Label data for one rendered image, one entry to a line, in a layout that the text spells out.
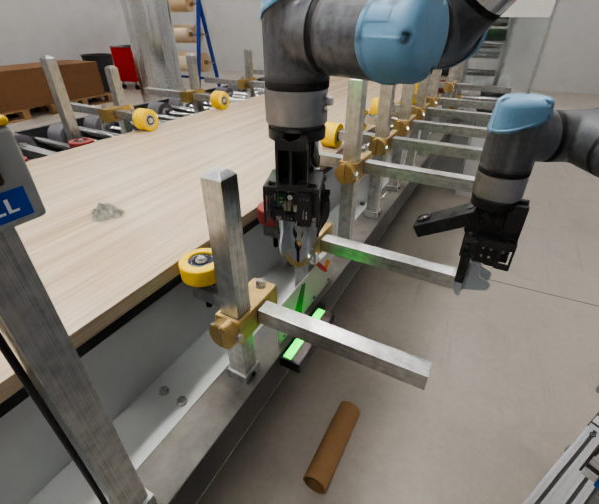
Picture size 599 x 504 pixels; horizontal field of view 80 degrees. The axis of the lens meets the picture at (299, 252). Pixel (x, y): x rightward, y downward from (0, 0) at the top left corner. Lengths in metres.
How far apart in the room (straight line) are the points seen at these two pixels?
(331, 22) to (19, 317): 0.36
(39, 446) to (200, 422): 0.25
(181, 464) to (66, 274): 0.37
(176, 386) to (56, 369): 0.47
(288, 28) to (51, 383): 0.40
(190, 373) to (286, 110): 0.61
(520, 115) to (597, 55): 9.02
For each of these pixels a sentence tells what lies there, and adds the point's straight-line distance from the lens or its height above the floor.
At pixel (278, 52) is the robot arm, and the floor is 1.24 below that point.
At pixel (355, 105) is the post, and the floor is 1.10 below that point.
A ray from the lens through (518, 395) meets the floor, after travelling 1.79.
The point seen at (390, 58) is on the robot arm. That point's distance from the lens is 0.34.
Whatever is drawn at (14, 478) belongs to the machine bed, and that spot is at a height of 0.69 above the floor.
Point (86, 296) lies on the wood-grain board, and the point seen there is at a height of 0.90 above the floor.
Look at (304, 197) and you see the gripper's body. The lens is 0.45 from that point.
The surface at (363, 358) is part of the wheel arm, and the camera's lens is 0.58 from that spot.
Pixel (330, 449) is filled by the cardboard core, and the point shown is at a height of 0.08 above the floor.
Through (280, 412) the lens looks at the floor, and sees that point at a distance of 1.51.
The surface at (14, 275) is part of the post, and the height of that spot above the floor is 1.11.
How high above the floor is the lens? 1.27
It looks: 33 degrees down
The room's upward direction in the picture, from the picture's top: straight up
